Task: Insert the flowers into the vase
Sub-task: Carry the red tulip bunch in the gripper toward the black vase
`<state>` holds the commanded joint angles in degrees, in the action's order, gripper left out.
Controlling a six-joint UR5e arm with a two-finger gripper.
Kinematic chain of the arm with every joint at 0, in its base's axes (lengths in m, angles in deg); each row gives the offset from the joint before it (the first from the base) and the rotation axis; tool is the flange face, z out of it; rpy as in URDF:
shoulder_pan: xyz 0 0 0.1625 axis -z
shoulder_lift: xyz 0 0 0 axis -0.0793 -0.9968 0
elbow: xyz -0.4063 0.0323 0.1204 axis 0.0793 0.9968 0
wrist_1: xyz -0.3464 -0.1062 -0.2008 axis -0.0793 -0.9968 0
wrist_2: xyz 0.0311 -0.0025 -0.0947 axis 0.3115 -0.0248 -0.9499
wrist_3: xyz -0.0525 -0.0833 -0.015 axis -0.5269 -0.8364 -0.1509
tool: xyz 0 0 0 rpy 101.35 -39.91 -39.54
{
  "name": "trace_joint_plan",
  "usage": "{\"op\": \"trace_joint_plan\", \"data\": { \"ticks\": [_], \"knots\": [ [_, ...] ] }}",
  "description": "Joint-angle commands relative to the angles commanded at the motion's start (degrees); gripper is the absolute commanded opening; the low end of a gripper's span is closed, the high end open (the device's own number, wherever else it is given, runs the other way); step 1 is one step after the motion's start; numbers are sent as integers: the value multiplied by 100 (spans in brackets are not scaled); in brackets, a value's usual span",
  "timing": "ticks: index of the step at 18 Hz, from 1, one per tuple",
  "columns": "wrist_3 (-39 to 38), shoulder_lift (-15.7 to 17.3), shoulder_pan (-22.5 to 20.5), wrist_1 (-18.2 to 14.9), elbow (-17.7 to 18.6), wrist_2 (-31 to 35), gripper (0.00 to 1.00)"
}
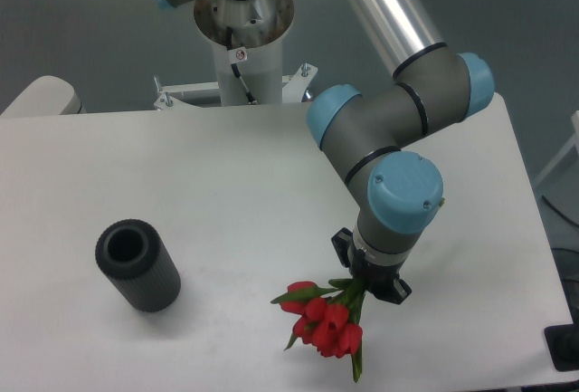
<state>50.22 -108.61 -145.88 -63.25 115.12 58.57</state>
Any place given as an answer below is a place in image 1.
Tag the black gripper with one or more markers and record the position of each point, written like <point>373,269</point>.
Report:
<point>384,280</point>

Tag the red tulip bouquet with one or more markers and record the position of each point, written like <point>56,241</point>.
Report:
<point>328,318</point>

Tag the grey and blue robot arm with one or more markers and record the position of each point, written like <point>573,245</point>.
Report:
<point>365,139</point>

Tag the dark grey ribbed vase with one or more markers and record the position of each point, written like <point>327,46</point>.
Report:
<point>131,254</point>

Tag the black device at table edge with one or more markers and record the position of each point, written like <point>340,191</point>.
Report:
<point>562,342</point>

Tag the white chair seat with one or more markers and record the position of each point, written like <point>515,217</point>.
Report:
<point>45,96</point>

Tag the white pedestal base bracket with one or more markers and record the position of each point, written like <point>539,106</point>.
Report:
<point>295,88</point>

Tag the white frame at right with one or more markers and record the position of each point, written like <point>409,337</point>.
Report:
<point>562,159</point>

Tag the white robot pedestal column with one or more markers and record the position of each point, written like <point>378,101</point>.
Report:
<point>246,39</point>

